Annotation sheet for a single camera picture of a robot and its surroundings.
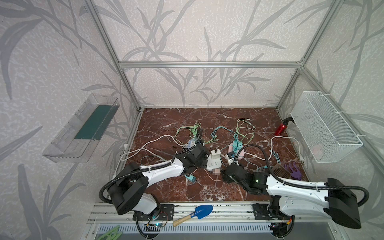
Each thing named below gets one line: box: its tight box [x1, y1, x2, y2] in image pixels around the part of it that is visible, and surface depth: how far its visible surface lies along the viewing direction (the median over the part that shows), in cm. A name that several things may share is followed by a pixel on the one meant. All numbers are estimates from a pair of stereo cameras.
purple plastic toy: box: [289, 163, 302, 181], surface depth 88 cm
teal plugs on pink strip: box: [232, 134, 243, 154], surface depth 93 cm
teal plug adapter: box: [185, 175, 197, 183], surface depth 84 cm
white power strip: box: [206, 149, 222, 171], surface depth 89 cm
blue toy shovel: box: [172, 204, 214, 227], surface depth 75 cm
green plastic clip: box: [97, 224, 123, 240], surface depth 69 cm
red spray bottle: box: [275, 116, 295, 136], surface depth 98 cm
